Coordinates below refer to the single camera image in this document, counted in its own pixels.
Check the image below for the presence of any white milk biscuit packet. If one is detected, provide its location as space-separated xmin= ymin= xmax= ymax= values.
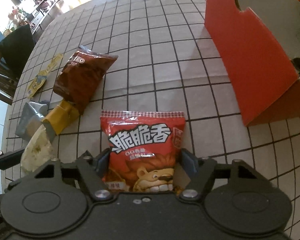
xmin=20 ymin=125 xmax=56 ymax=174

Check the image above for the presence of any red lion snack bag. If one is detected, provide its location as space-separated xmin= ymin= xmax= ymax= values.
xmin=100 ymin=110 xmax=186 ymax=192

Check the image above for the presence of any yellow snack packet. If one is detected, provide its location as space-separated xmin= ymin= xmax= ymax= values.
xmin=43 ymin=99 xmax=79 ymax=135

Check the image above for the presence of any grey blue biscuit packet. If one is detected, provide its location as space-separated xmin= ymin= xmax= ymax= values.
xmin=15 ymin=100 xmax=50 ymax=141

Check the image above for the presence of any brown oreo snack bag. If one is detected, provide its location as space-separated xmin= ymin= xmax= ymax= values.
xmin=53 ymin=46 xmax=118 ymax=114

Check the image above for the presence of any yellow minion jelly cup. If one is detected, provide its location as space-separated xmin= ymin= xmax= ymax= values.
xmin=26 ymin=53 xmax=63 ymax=99

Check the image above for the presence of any round chocolate jelly cup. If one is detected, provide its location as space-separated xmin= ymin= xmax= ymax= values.
xmin=291 ymin=57 xmax=300 ymax=72

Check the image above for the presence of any wooden chair with black coat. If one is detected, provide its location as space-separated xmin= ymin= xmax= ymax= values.
xmin=0 ymin=24 xmax=35 ymax=105

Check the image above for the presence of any grid pattern tablecloth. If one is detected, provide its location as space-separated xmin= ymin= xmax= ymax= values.
xmin=2 ymin=0 xmax=300 ymax=239

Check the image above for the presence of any orange cardboard box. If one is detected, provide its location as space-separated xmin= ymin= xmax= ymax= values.
xmin=205 ymin=0 xmax=300 ymax=126

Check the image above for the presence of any white tv cabinet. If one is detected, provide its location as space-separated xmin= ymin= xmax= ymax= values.
xmin=27 ymin=0 xmax=62 ymax=35

